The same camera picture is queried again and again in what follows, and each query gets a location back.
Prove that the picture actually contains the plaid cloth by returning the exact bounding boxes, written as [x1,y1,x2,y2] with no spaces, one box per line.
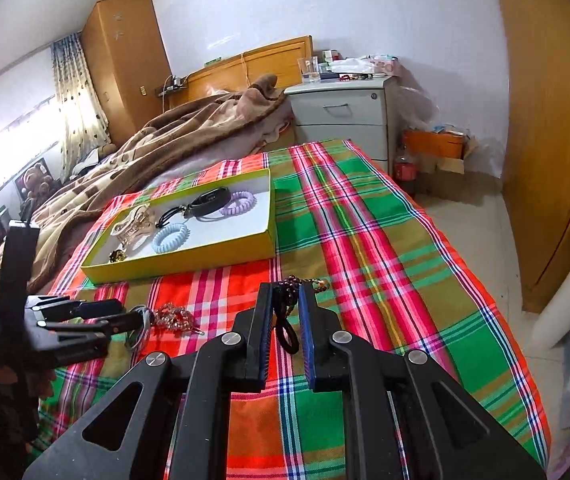
[30,140,553,480]

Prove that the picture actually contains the red bottle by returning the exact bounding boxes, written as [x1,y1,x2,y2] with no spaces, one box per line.
[394,145,418,181]

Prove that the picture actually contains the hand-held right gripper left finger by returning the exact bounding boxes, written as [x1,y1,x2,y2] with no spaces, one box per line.
[22,282,276,480]

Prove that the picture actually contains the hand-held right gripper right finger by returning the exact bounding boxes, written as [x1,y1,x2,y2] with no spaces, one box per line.
[297,282,548,480]

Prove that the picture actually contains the grey hair ties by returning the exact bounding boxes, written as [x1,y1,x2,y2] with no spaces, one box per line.
[125,305,158,351]

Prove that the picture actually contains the tall wooden wardrobe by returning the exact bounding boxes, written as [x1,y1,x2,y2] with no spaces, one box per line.
[81,0,173,146]

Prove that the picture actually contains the white paper roll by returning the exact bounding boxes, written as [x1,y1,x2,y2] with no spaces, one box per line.
[522,265,570,351]

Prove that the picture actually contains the beige hair claw clip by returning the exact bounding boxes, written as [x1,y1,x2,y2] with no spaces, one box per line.
[110,205,158,251]

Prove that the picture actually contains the large wooden closet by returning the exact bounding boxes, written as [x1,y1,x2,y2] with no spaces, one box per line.
[487,0,570,313]

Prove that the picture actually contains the light blue spiral hair tie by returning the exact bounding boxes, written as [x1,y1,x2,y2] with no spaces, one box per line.
[151,222,191,255]

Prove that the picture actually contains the yellow-green cardboard box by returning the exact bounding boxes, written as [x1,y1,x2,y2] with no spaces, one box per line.
[81,167,278,285]

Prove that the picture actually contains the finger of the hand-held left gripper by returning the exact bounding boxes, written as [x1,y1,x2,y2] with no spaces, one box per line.
[40,310,152,346]
[25,297,126,321]

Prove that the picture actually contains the purple spiral hair tie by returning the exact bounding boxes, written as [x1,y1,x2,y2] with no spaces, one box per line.
[219,190,257,218]

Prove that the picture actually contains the brown fleece blanket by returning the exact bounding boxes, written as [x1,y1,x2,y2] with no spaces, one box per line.
[0,74,293,301]

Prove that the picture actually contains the grey nightstand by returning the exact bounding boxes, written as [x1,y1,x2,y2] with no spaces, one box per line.
[284,76,398,176]

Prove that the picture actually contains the dark bead bracelet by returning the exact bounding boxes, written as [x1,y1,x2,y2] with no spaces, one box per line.
[272,275,333,353]

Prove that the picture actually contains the orange box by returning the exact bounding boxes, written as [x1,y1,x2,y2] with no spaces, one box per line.
[404,130,466,161]

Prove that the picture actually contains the dotted curtain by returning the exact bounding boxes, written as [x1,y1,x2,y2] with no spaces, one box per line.
[50,32,111,176]

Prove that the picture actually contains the clutter on nightstand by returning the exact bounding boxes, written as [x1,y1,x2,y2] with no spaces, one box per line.
[315,50,398,81]

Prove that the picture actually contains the window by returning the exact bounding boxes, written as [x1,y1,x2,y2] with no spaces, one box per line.
[0,110,61,196]

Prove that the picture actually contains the rhinestone hair clip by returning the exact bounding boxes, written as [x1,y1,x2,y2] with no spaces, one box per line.
[152,302,206,336]

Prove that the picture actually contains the person's left hand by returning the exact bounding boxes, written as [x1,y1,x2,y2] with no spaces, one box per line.
[0,350,56,401]

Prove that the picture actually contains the power strip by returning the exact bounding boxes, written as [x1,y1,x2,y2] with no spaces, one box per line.
[157,76,188,95]

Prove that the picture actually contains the glass cup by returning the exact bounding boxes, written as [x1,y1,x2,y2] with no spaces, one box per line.
[297,56,318,83]

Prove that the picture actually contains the wooden bed headboard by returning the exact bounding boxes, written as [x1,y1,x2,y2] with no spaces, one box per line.
[167,35,313,108]

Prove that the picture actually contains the brown teddy bear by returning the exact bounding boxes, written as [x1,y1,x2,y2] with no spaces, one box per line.
[15,157,53,198]

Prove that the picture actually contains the black hair tie with bead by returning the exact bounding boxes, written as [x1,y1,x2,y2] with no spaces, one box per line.
[155,204,188,228]

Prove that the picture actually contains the black smart band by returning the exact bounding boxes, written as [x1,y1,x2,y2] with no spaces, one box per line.
[184,187,233,220]

